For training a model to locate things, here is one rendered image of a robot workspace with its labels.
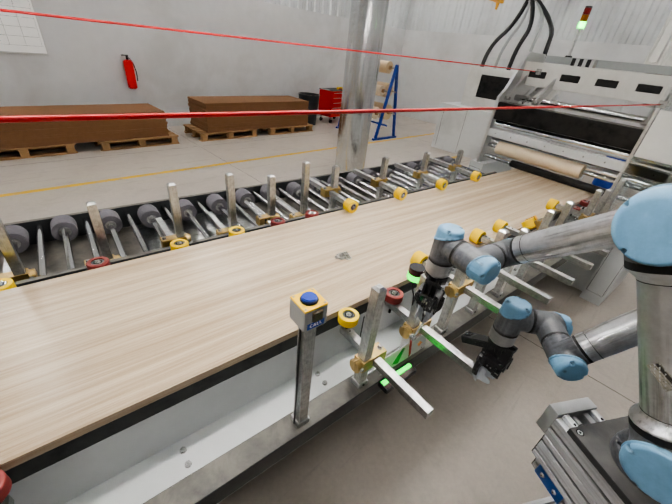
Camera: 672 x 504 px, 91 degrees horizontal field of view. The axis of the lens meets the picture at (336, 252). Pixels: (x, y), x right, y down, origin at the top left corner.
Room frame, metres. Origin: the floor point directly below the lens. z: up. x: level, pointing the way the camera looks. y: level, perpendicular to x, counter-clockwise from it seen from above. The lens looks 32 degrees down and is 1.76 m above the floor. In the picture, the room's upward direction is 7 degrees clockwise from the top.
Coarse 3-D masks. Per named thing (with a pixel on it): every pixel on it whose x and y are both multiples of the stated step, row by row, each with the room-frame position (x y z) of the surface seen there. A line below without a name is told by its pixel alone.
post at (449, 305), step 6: (456, 270) 1.13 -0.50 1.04; (456, 276) 1.12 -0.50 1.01; (462, 276) 1.10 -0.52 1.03; (456, 282) 1.11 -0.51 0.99; (462, 282) 1.11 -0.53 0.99; (450, 300) 1.11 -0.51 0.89; (456, 300) 1.12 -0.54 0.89; (444, 306) 1.12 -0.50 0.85; (450, 306) 1.10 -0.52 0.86; (444, 312) 1.12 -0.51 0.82; (450, 312) 1.11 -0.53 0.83; (444, 318) 1.11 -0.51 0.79; (438, 324) 1.12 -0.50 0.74; (444, 324) 1.10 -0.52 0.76
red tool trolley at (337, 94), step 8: (320, 88) 9.43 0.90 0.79; (328, 88) 9.60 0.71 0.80; (336, 88) 9.83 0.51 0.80; (320, 96) 9.44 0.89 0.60; (328, 96) 9.27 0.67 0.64; (336, 96) 9.32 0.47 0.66; (320, 104) 9.42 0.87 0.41; (328, 104) 9.26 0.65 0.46; (336, 104) 9.35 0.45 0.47; (320, 120) 9.48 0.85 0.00
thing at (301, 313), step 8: (312, 288) 0.67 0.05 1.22; (296, 296) 0.63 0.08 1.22; (320, 296) 0.64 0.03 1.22; (296, 304) 0.60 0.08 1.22; (304, 304) 0.60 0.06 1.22; (312, 304) 0.61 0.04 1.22; (320, 304) 0.61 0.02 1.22; (296, 312) 0.60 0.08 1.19; (304, 312) 0.58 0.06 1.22; (312, 312) 0.59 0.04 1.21; (296, 320) 0.60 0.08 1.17; (304, 320) 0.58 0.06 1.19; (304, 328) 0.58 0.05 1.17; (312, 328) 0.59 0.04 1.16
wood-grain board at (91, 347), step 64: (448, 192) 2.42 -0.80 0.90; (512, 192) 2.60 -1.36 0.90; (576, 192) 2.81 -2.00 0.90; (192, 256) 1.19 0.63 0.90; (256, 256) 1.25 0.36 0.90; (320, 256) 1.32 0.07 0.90; (384, 256) 1.39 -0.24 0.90; (0, 320) 0.72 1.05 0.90; (64, 320) 0.75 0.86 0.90; (128, 320) 0.78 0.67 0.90; (192, 320) 0.81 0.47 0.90; (256, 320) 0.85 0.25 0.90; (0, 384) 0.50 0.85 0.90; (64, 384) 0.53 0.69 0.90; (128, 384) 0.55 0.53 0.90; (0, 448) 0.35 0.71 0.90
